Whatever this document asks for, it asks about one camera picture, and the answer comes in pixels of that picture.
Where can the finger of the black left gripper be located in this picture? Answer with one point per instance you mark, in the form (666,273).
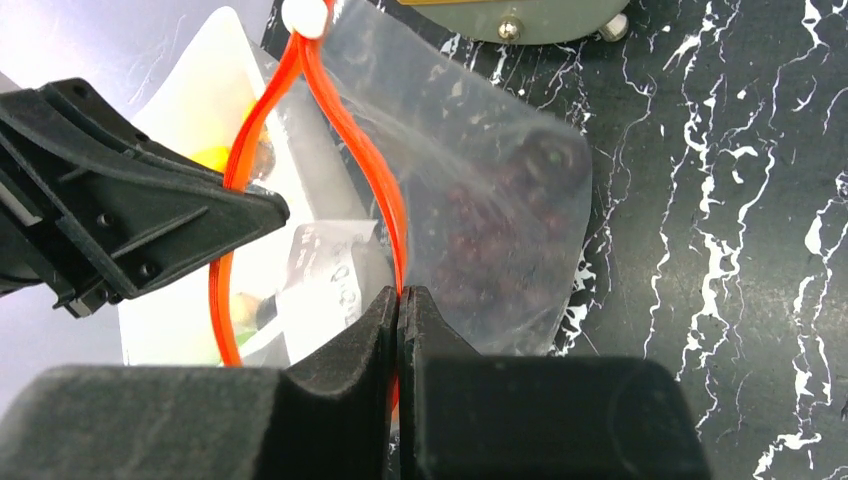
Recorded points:
(97,211)

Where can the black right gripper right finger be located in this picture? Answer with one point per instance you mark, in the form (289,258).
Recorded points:
(465,415)

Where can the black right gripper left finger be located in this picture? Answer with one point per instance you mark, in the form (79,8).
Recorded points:
(325,417)

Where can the red grape bunch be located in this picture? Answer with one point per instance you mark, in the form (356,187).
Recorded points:
(508,241)

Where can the clear zip top bag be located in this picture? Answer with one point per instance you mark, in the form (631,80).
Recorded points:
(401,167)

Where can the dark round fruit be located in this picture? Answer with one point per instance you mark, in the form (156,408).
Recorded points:
(557,158)

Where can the yellow bell pepper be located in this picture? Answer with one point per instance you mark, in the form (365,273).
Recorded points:
(214,158)

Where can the white plastic bin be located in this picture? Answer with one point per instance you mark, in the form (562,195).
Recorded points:
(307,260)

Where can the pastel mini drawer cabinet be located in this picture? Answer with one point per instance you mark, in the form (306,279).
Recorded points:
(533,22)

